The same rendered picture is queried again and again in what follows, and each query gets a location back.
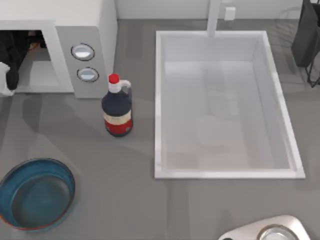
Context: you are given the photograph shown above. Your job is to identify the large round microwave knob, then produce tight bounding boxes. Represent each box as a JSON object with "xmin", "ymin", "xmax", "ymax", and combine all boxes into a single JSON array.
[{"xmin": 70, "ymin": 42, "xmax": 96, "ymax": 62}]

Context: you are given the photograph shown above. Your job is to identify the pale microwave oven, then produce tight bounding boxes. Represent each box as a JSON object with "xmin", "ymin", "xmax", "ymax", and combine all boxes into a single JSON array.
[{"xmin": 0, "ymin": 0, "xmax": 118, "ymax": 100}]

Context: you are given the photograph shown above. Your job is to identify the small round microwave knob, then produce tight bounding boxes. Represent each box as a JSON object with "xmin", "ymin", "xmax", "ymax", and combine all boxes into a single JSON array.
[{"xmin": 76, "ymin": 66, "xmax": 100, "ymax": 84}]

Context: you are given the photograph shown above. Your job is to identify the dark bottle with red cap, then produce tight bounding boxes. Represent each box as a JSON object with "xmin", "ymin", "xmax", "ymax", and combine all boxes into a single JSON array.
[{"xmin": 100, "ymin": 73, "xmax": 134, "ymax": 138}]

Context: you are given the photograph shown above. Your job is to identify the blue bowl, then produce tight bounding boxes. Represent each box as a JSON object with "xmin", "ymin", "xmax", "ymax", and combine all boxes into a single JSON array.
[{"xmin": 0, "ymin": 157, "xmax": 77, "ymax": 232}]

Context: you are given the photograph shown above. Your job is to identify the tall white tap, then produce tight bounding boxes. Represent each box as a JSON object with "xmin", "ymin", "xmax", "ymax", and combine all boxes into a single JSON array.
[{"xmin": 206, "ymin": 0, "xmax": 227, "ymax": 39}]

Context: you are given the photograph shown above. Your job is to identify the white sink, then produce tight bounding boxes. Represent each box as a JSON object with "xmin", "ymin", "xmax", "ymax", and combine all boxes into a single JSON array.
[{"xmin": 153, "ymin": 30, "xmax": 307, "ymax": 180}]

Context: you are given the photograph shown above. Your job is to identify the pale grey appliance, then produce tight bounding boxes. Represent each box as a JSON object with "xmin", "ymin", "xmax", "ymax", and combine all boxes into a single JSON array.
[{"xmin": 216, "ymin": 214, "xmax": 314, "ymax": 240}]

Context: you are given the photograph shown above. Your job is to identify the round metal bowl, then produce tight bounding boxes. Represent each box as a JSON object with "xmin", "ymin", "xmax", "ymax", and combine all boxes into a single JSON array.
[{"xmin": 256, "ymin": 223, "xmax": 301, "ymax": 240}]

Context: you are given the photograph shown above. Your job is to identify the white wall socket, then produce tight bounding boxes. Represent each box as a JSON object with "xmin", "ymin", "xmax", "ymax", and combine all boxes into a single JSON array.
[{"xmin": 224, "ymin": 6, "xmax": 236, "ymax": 21}]

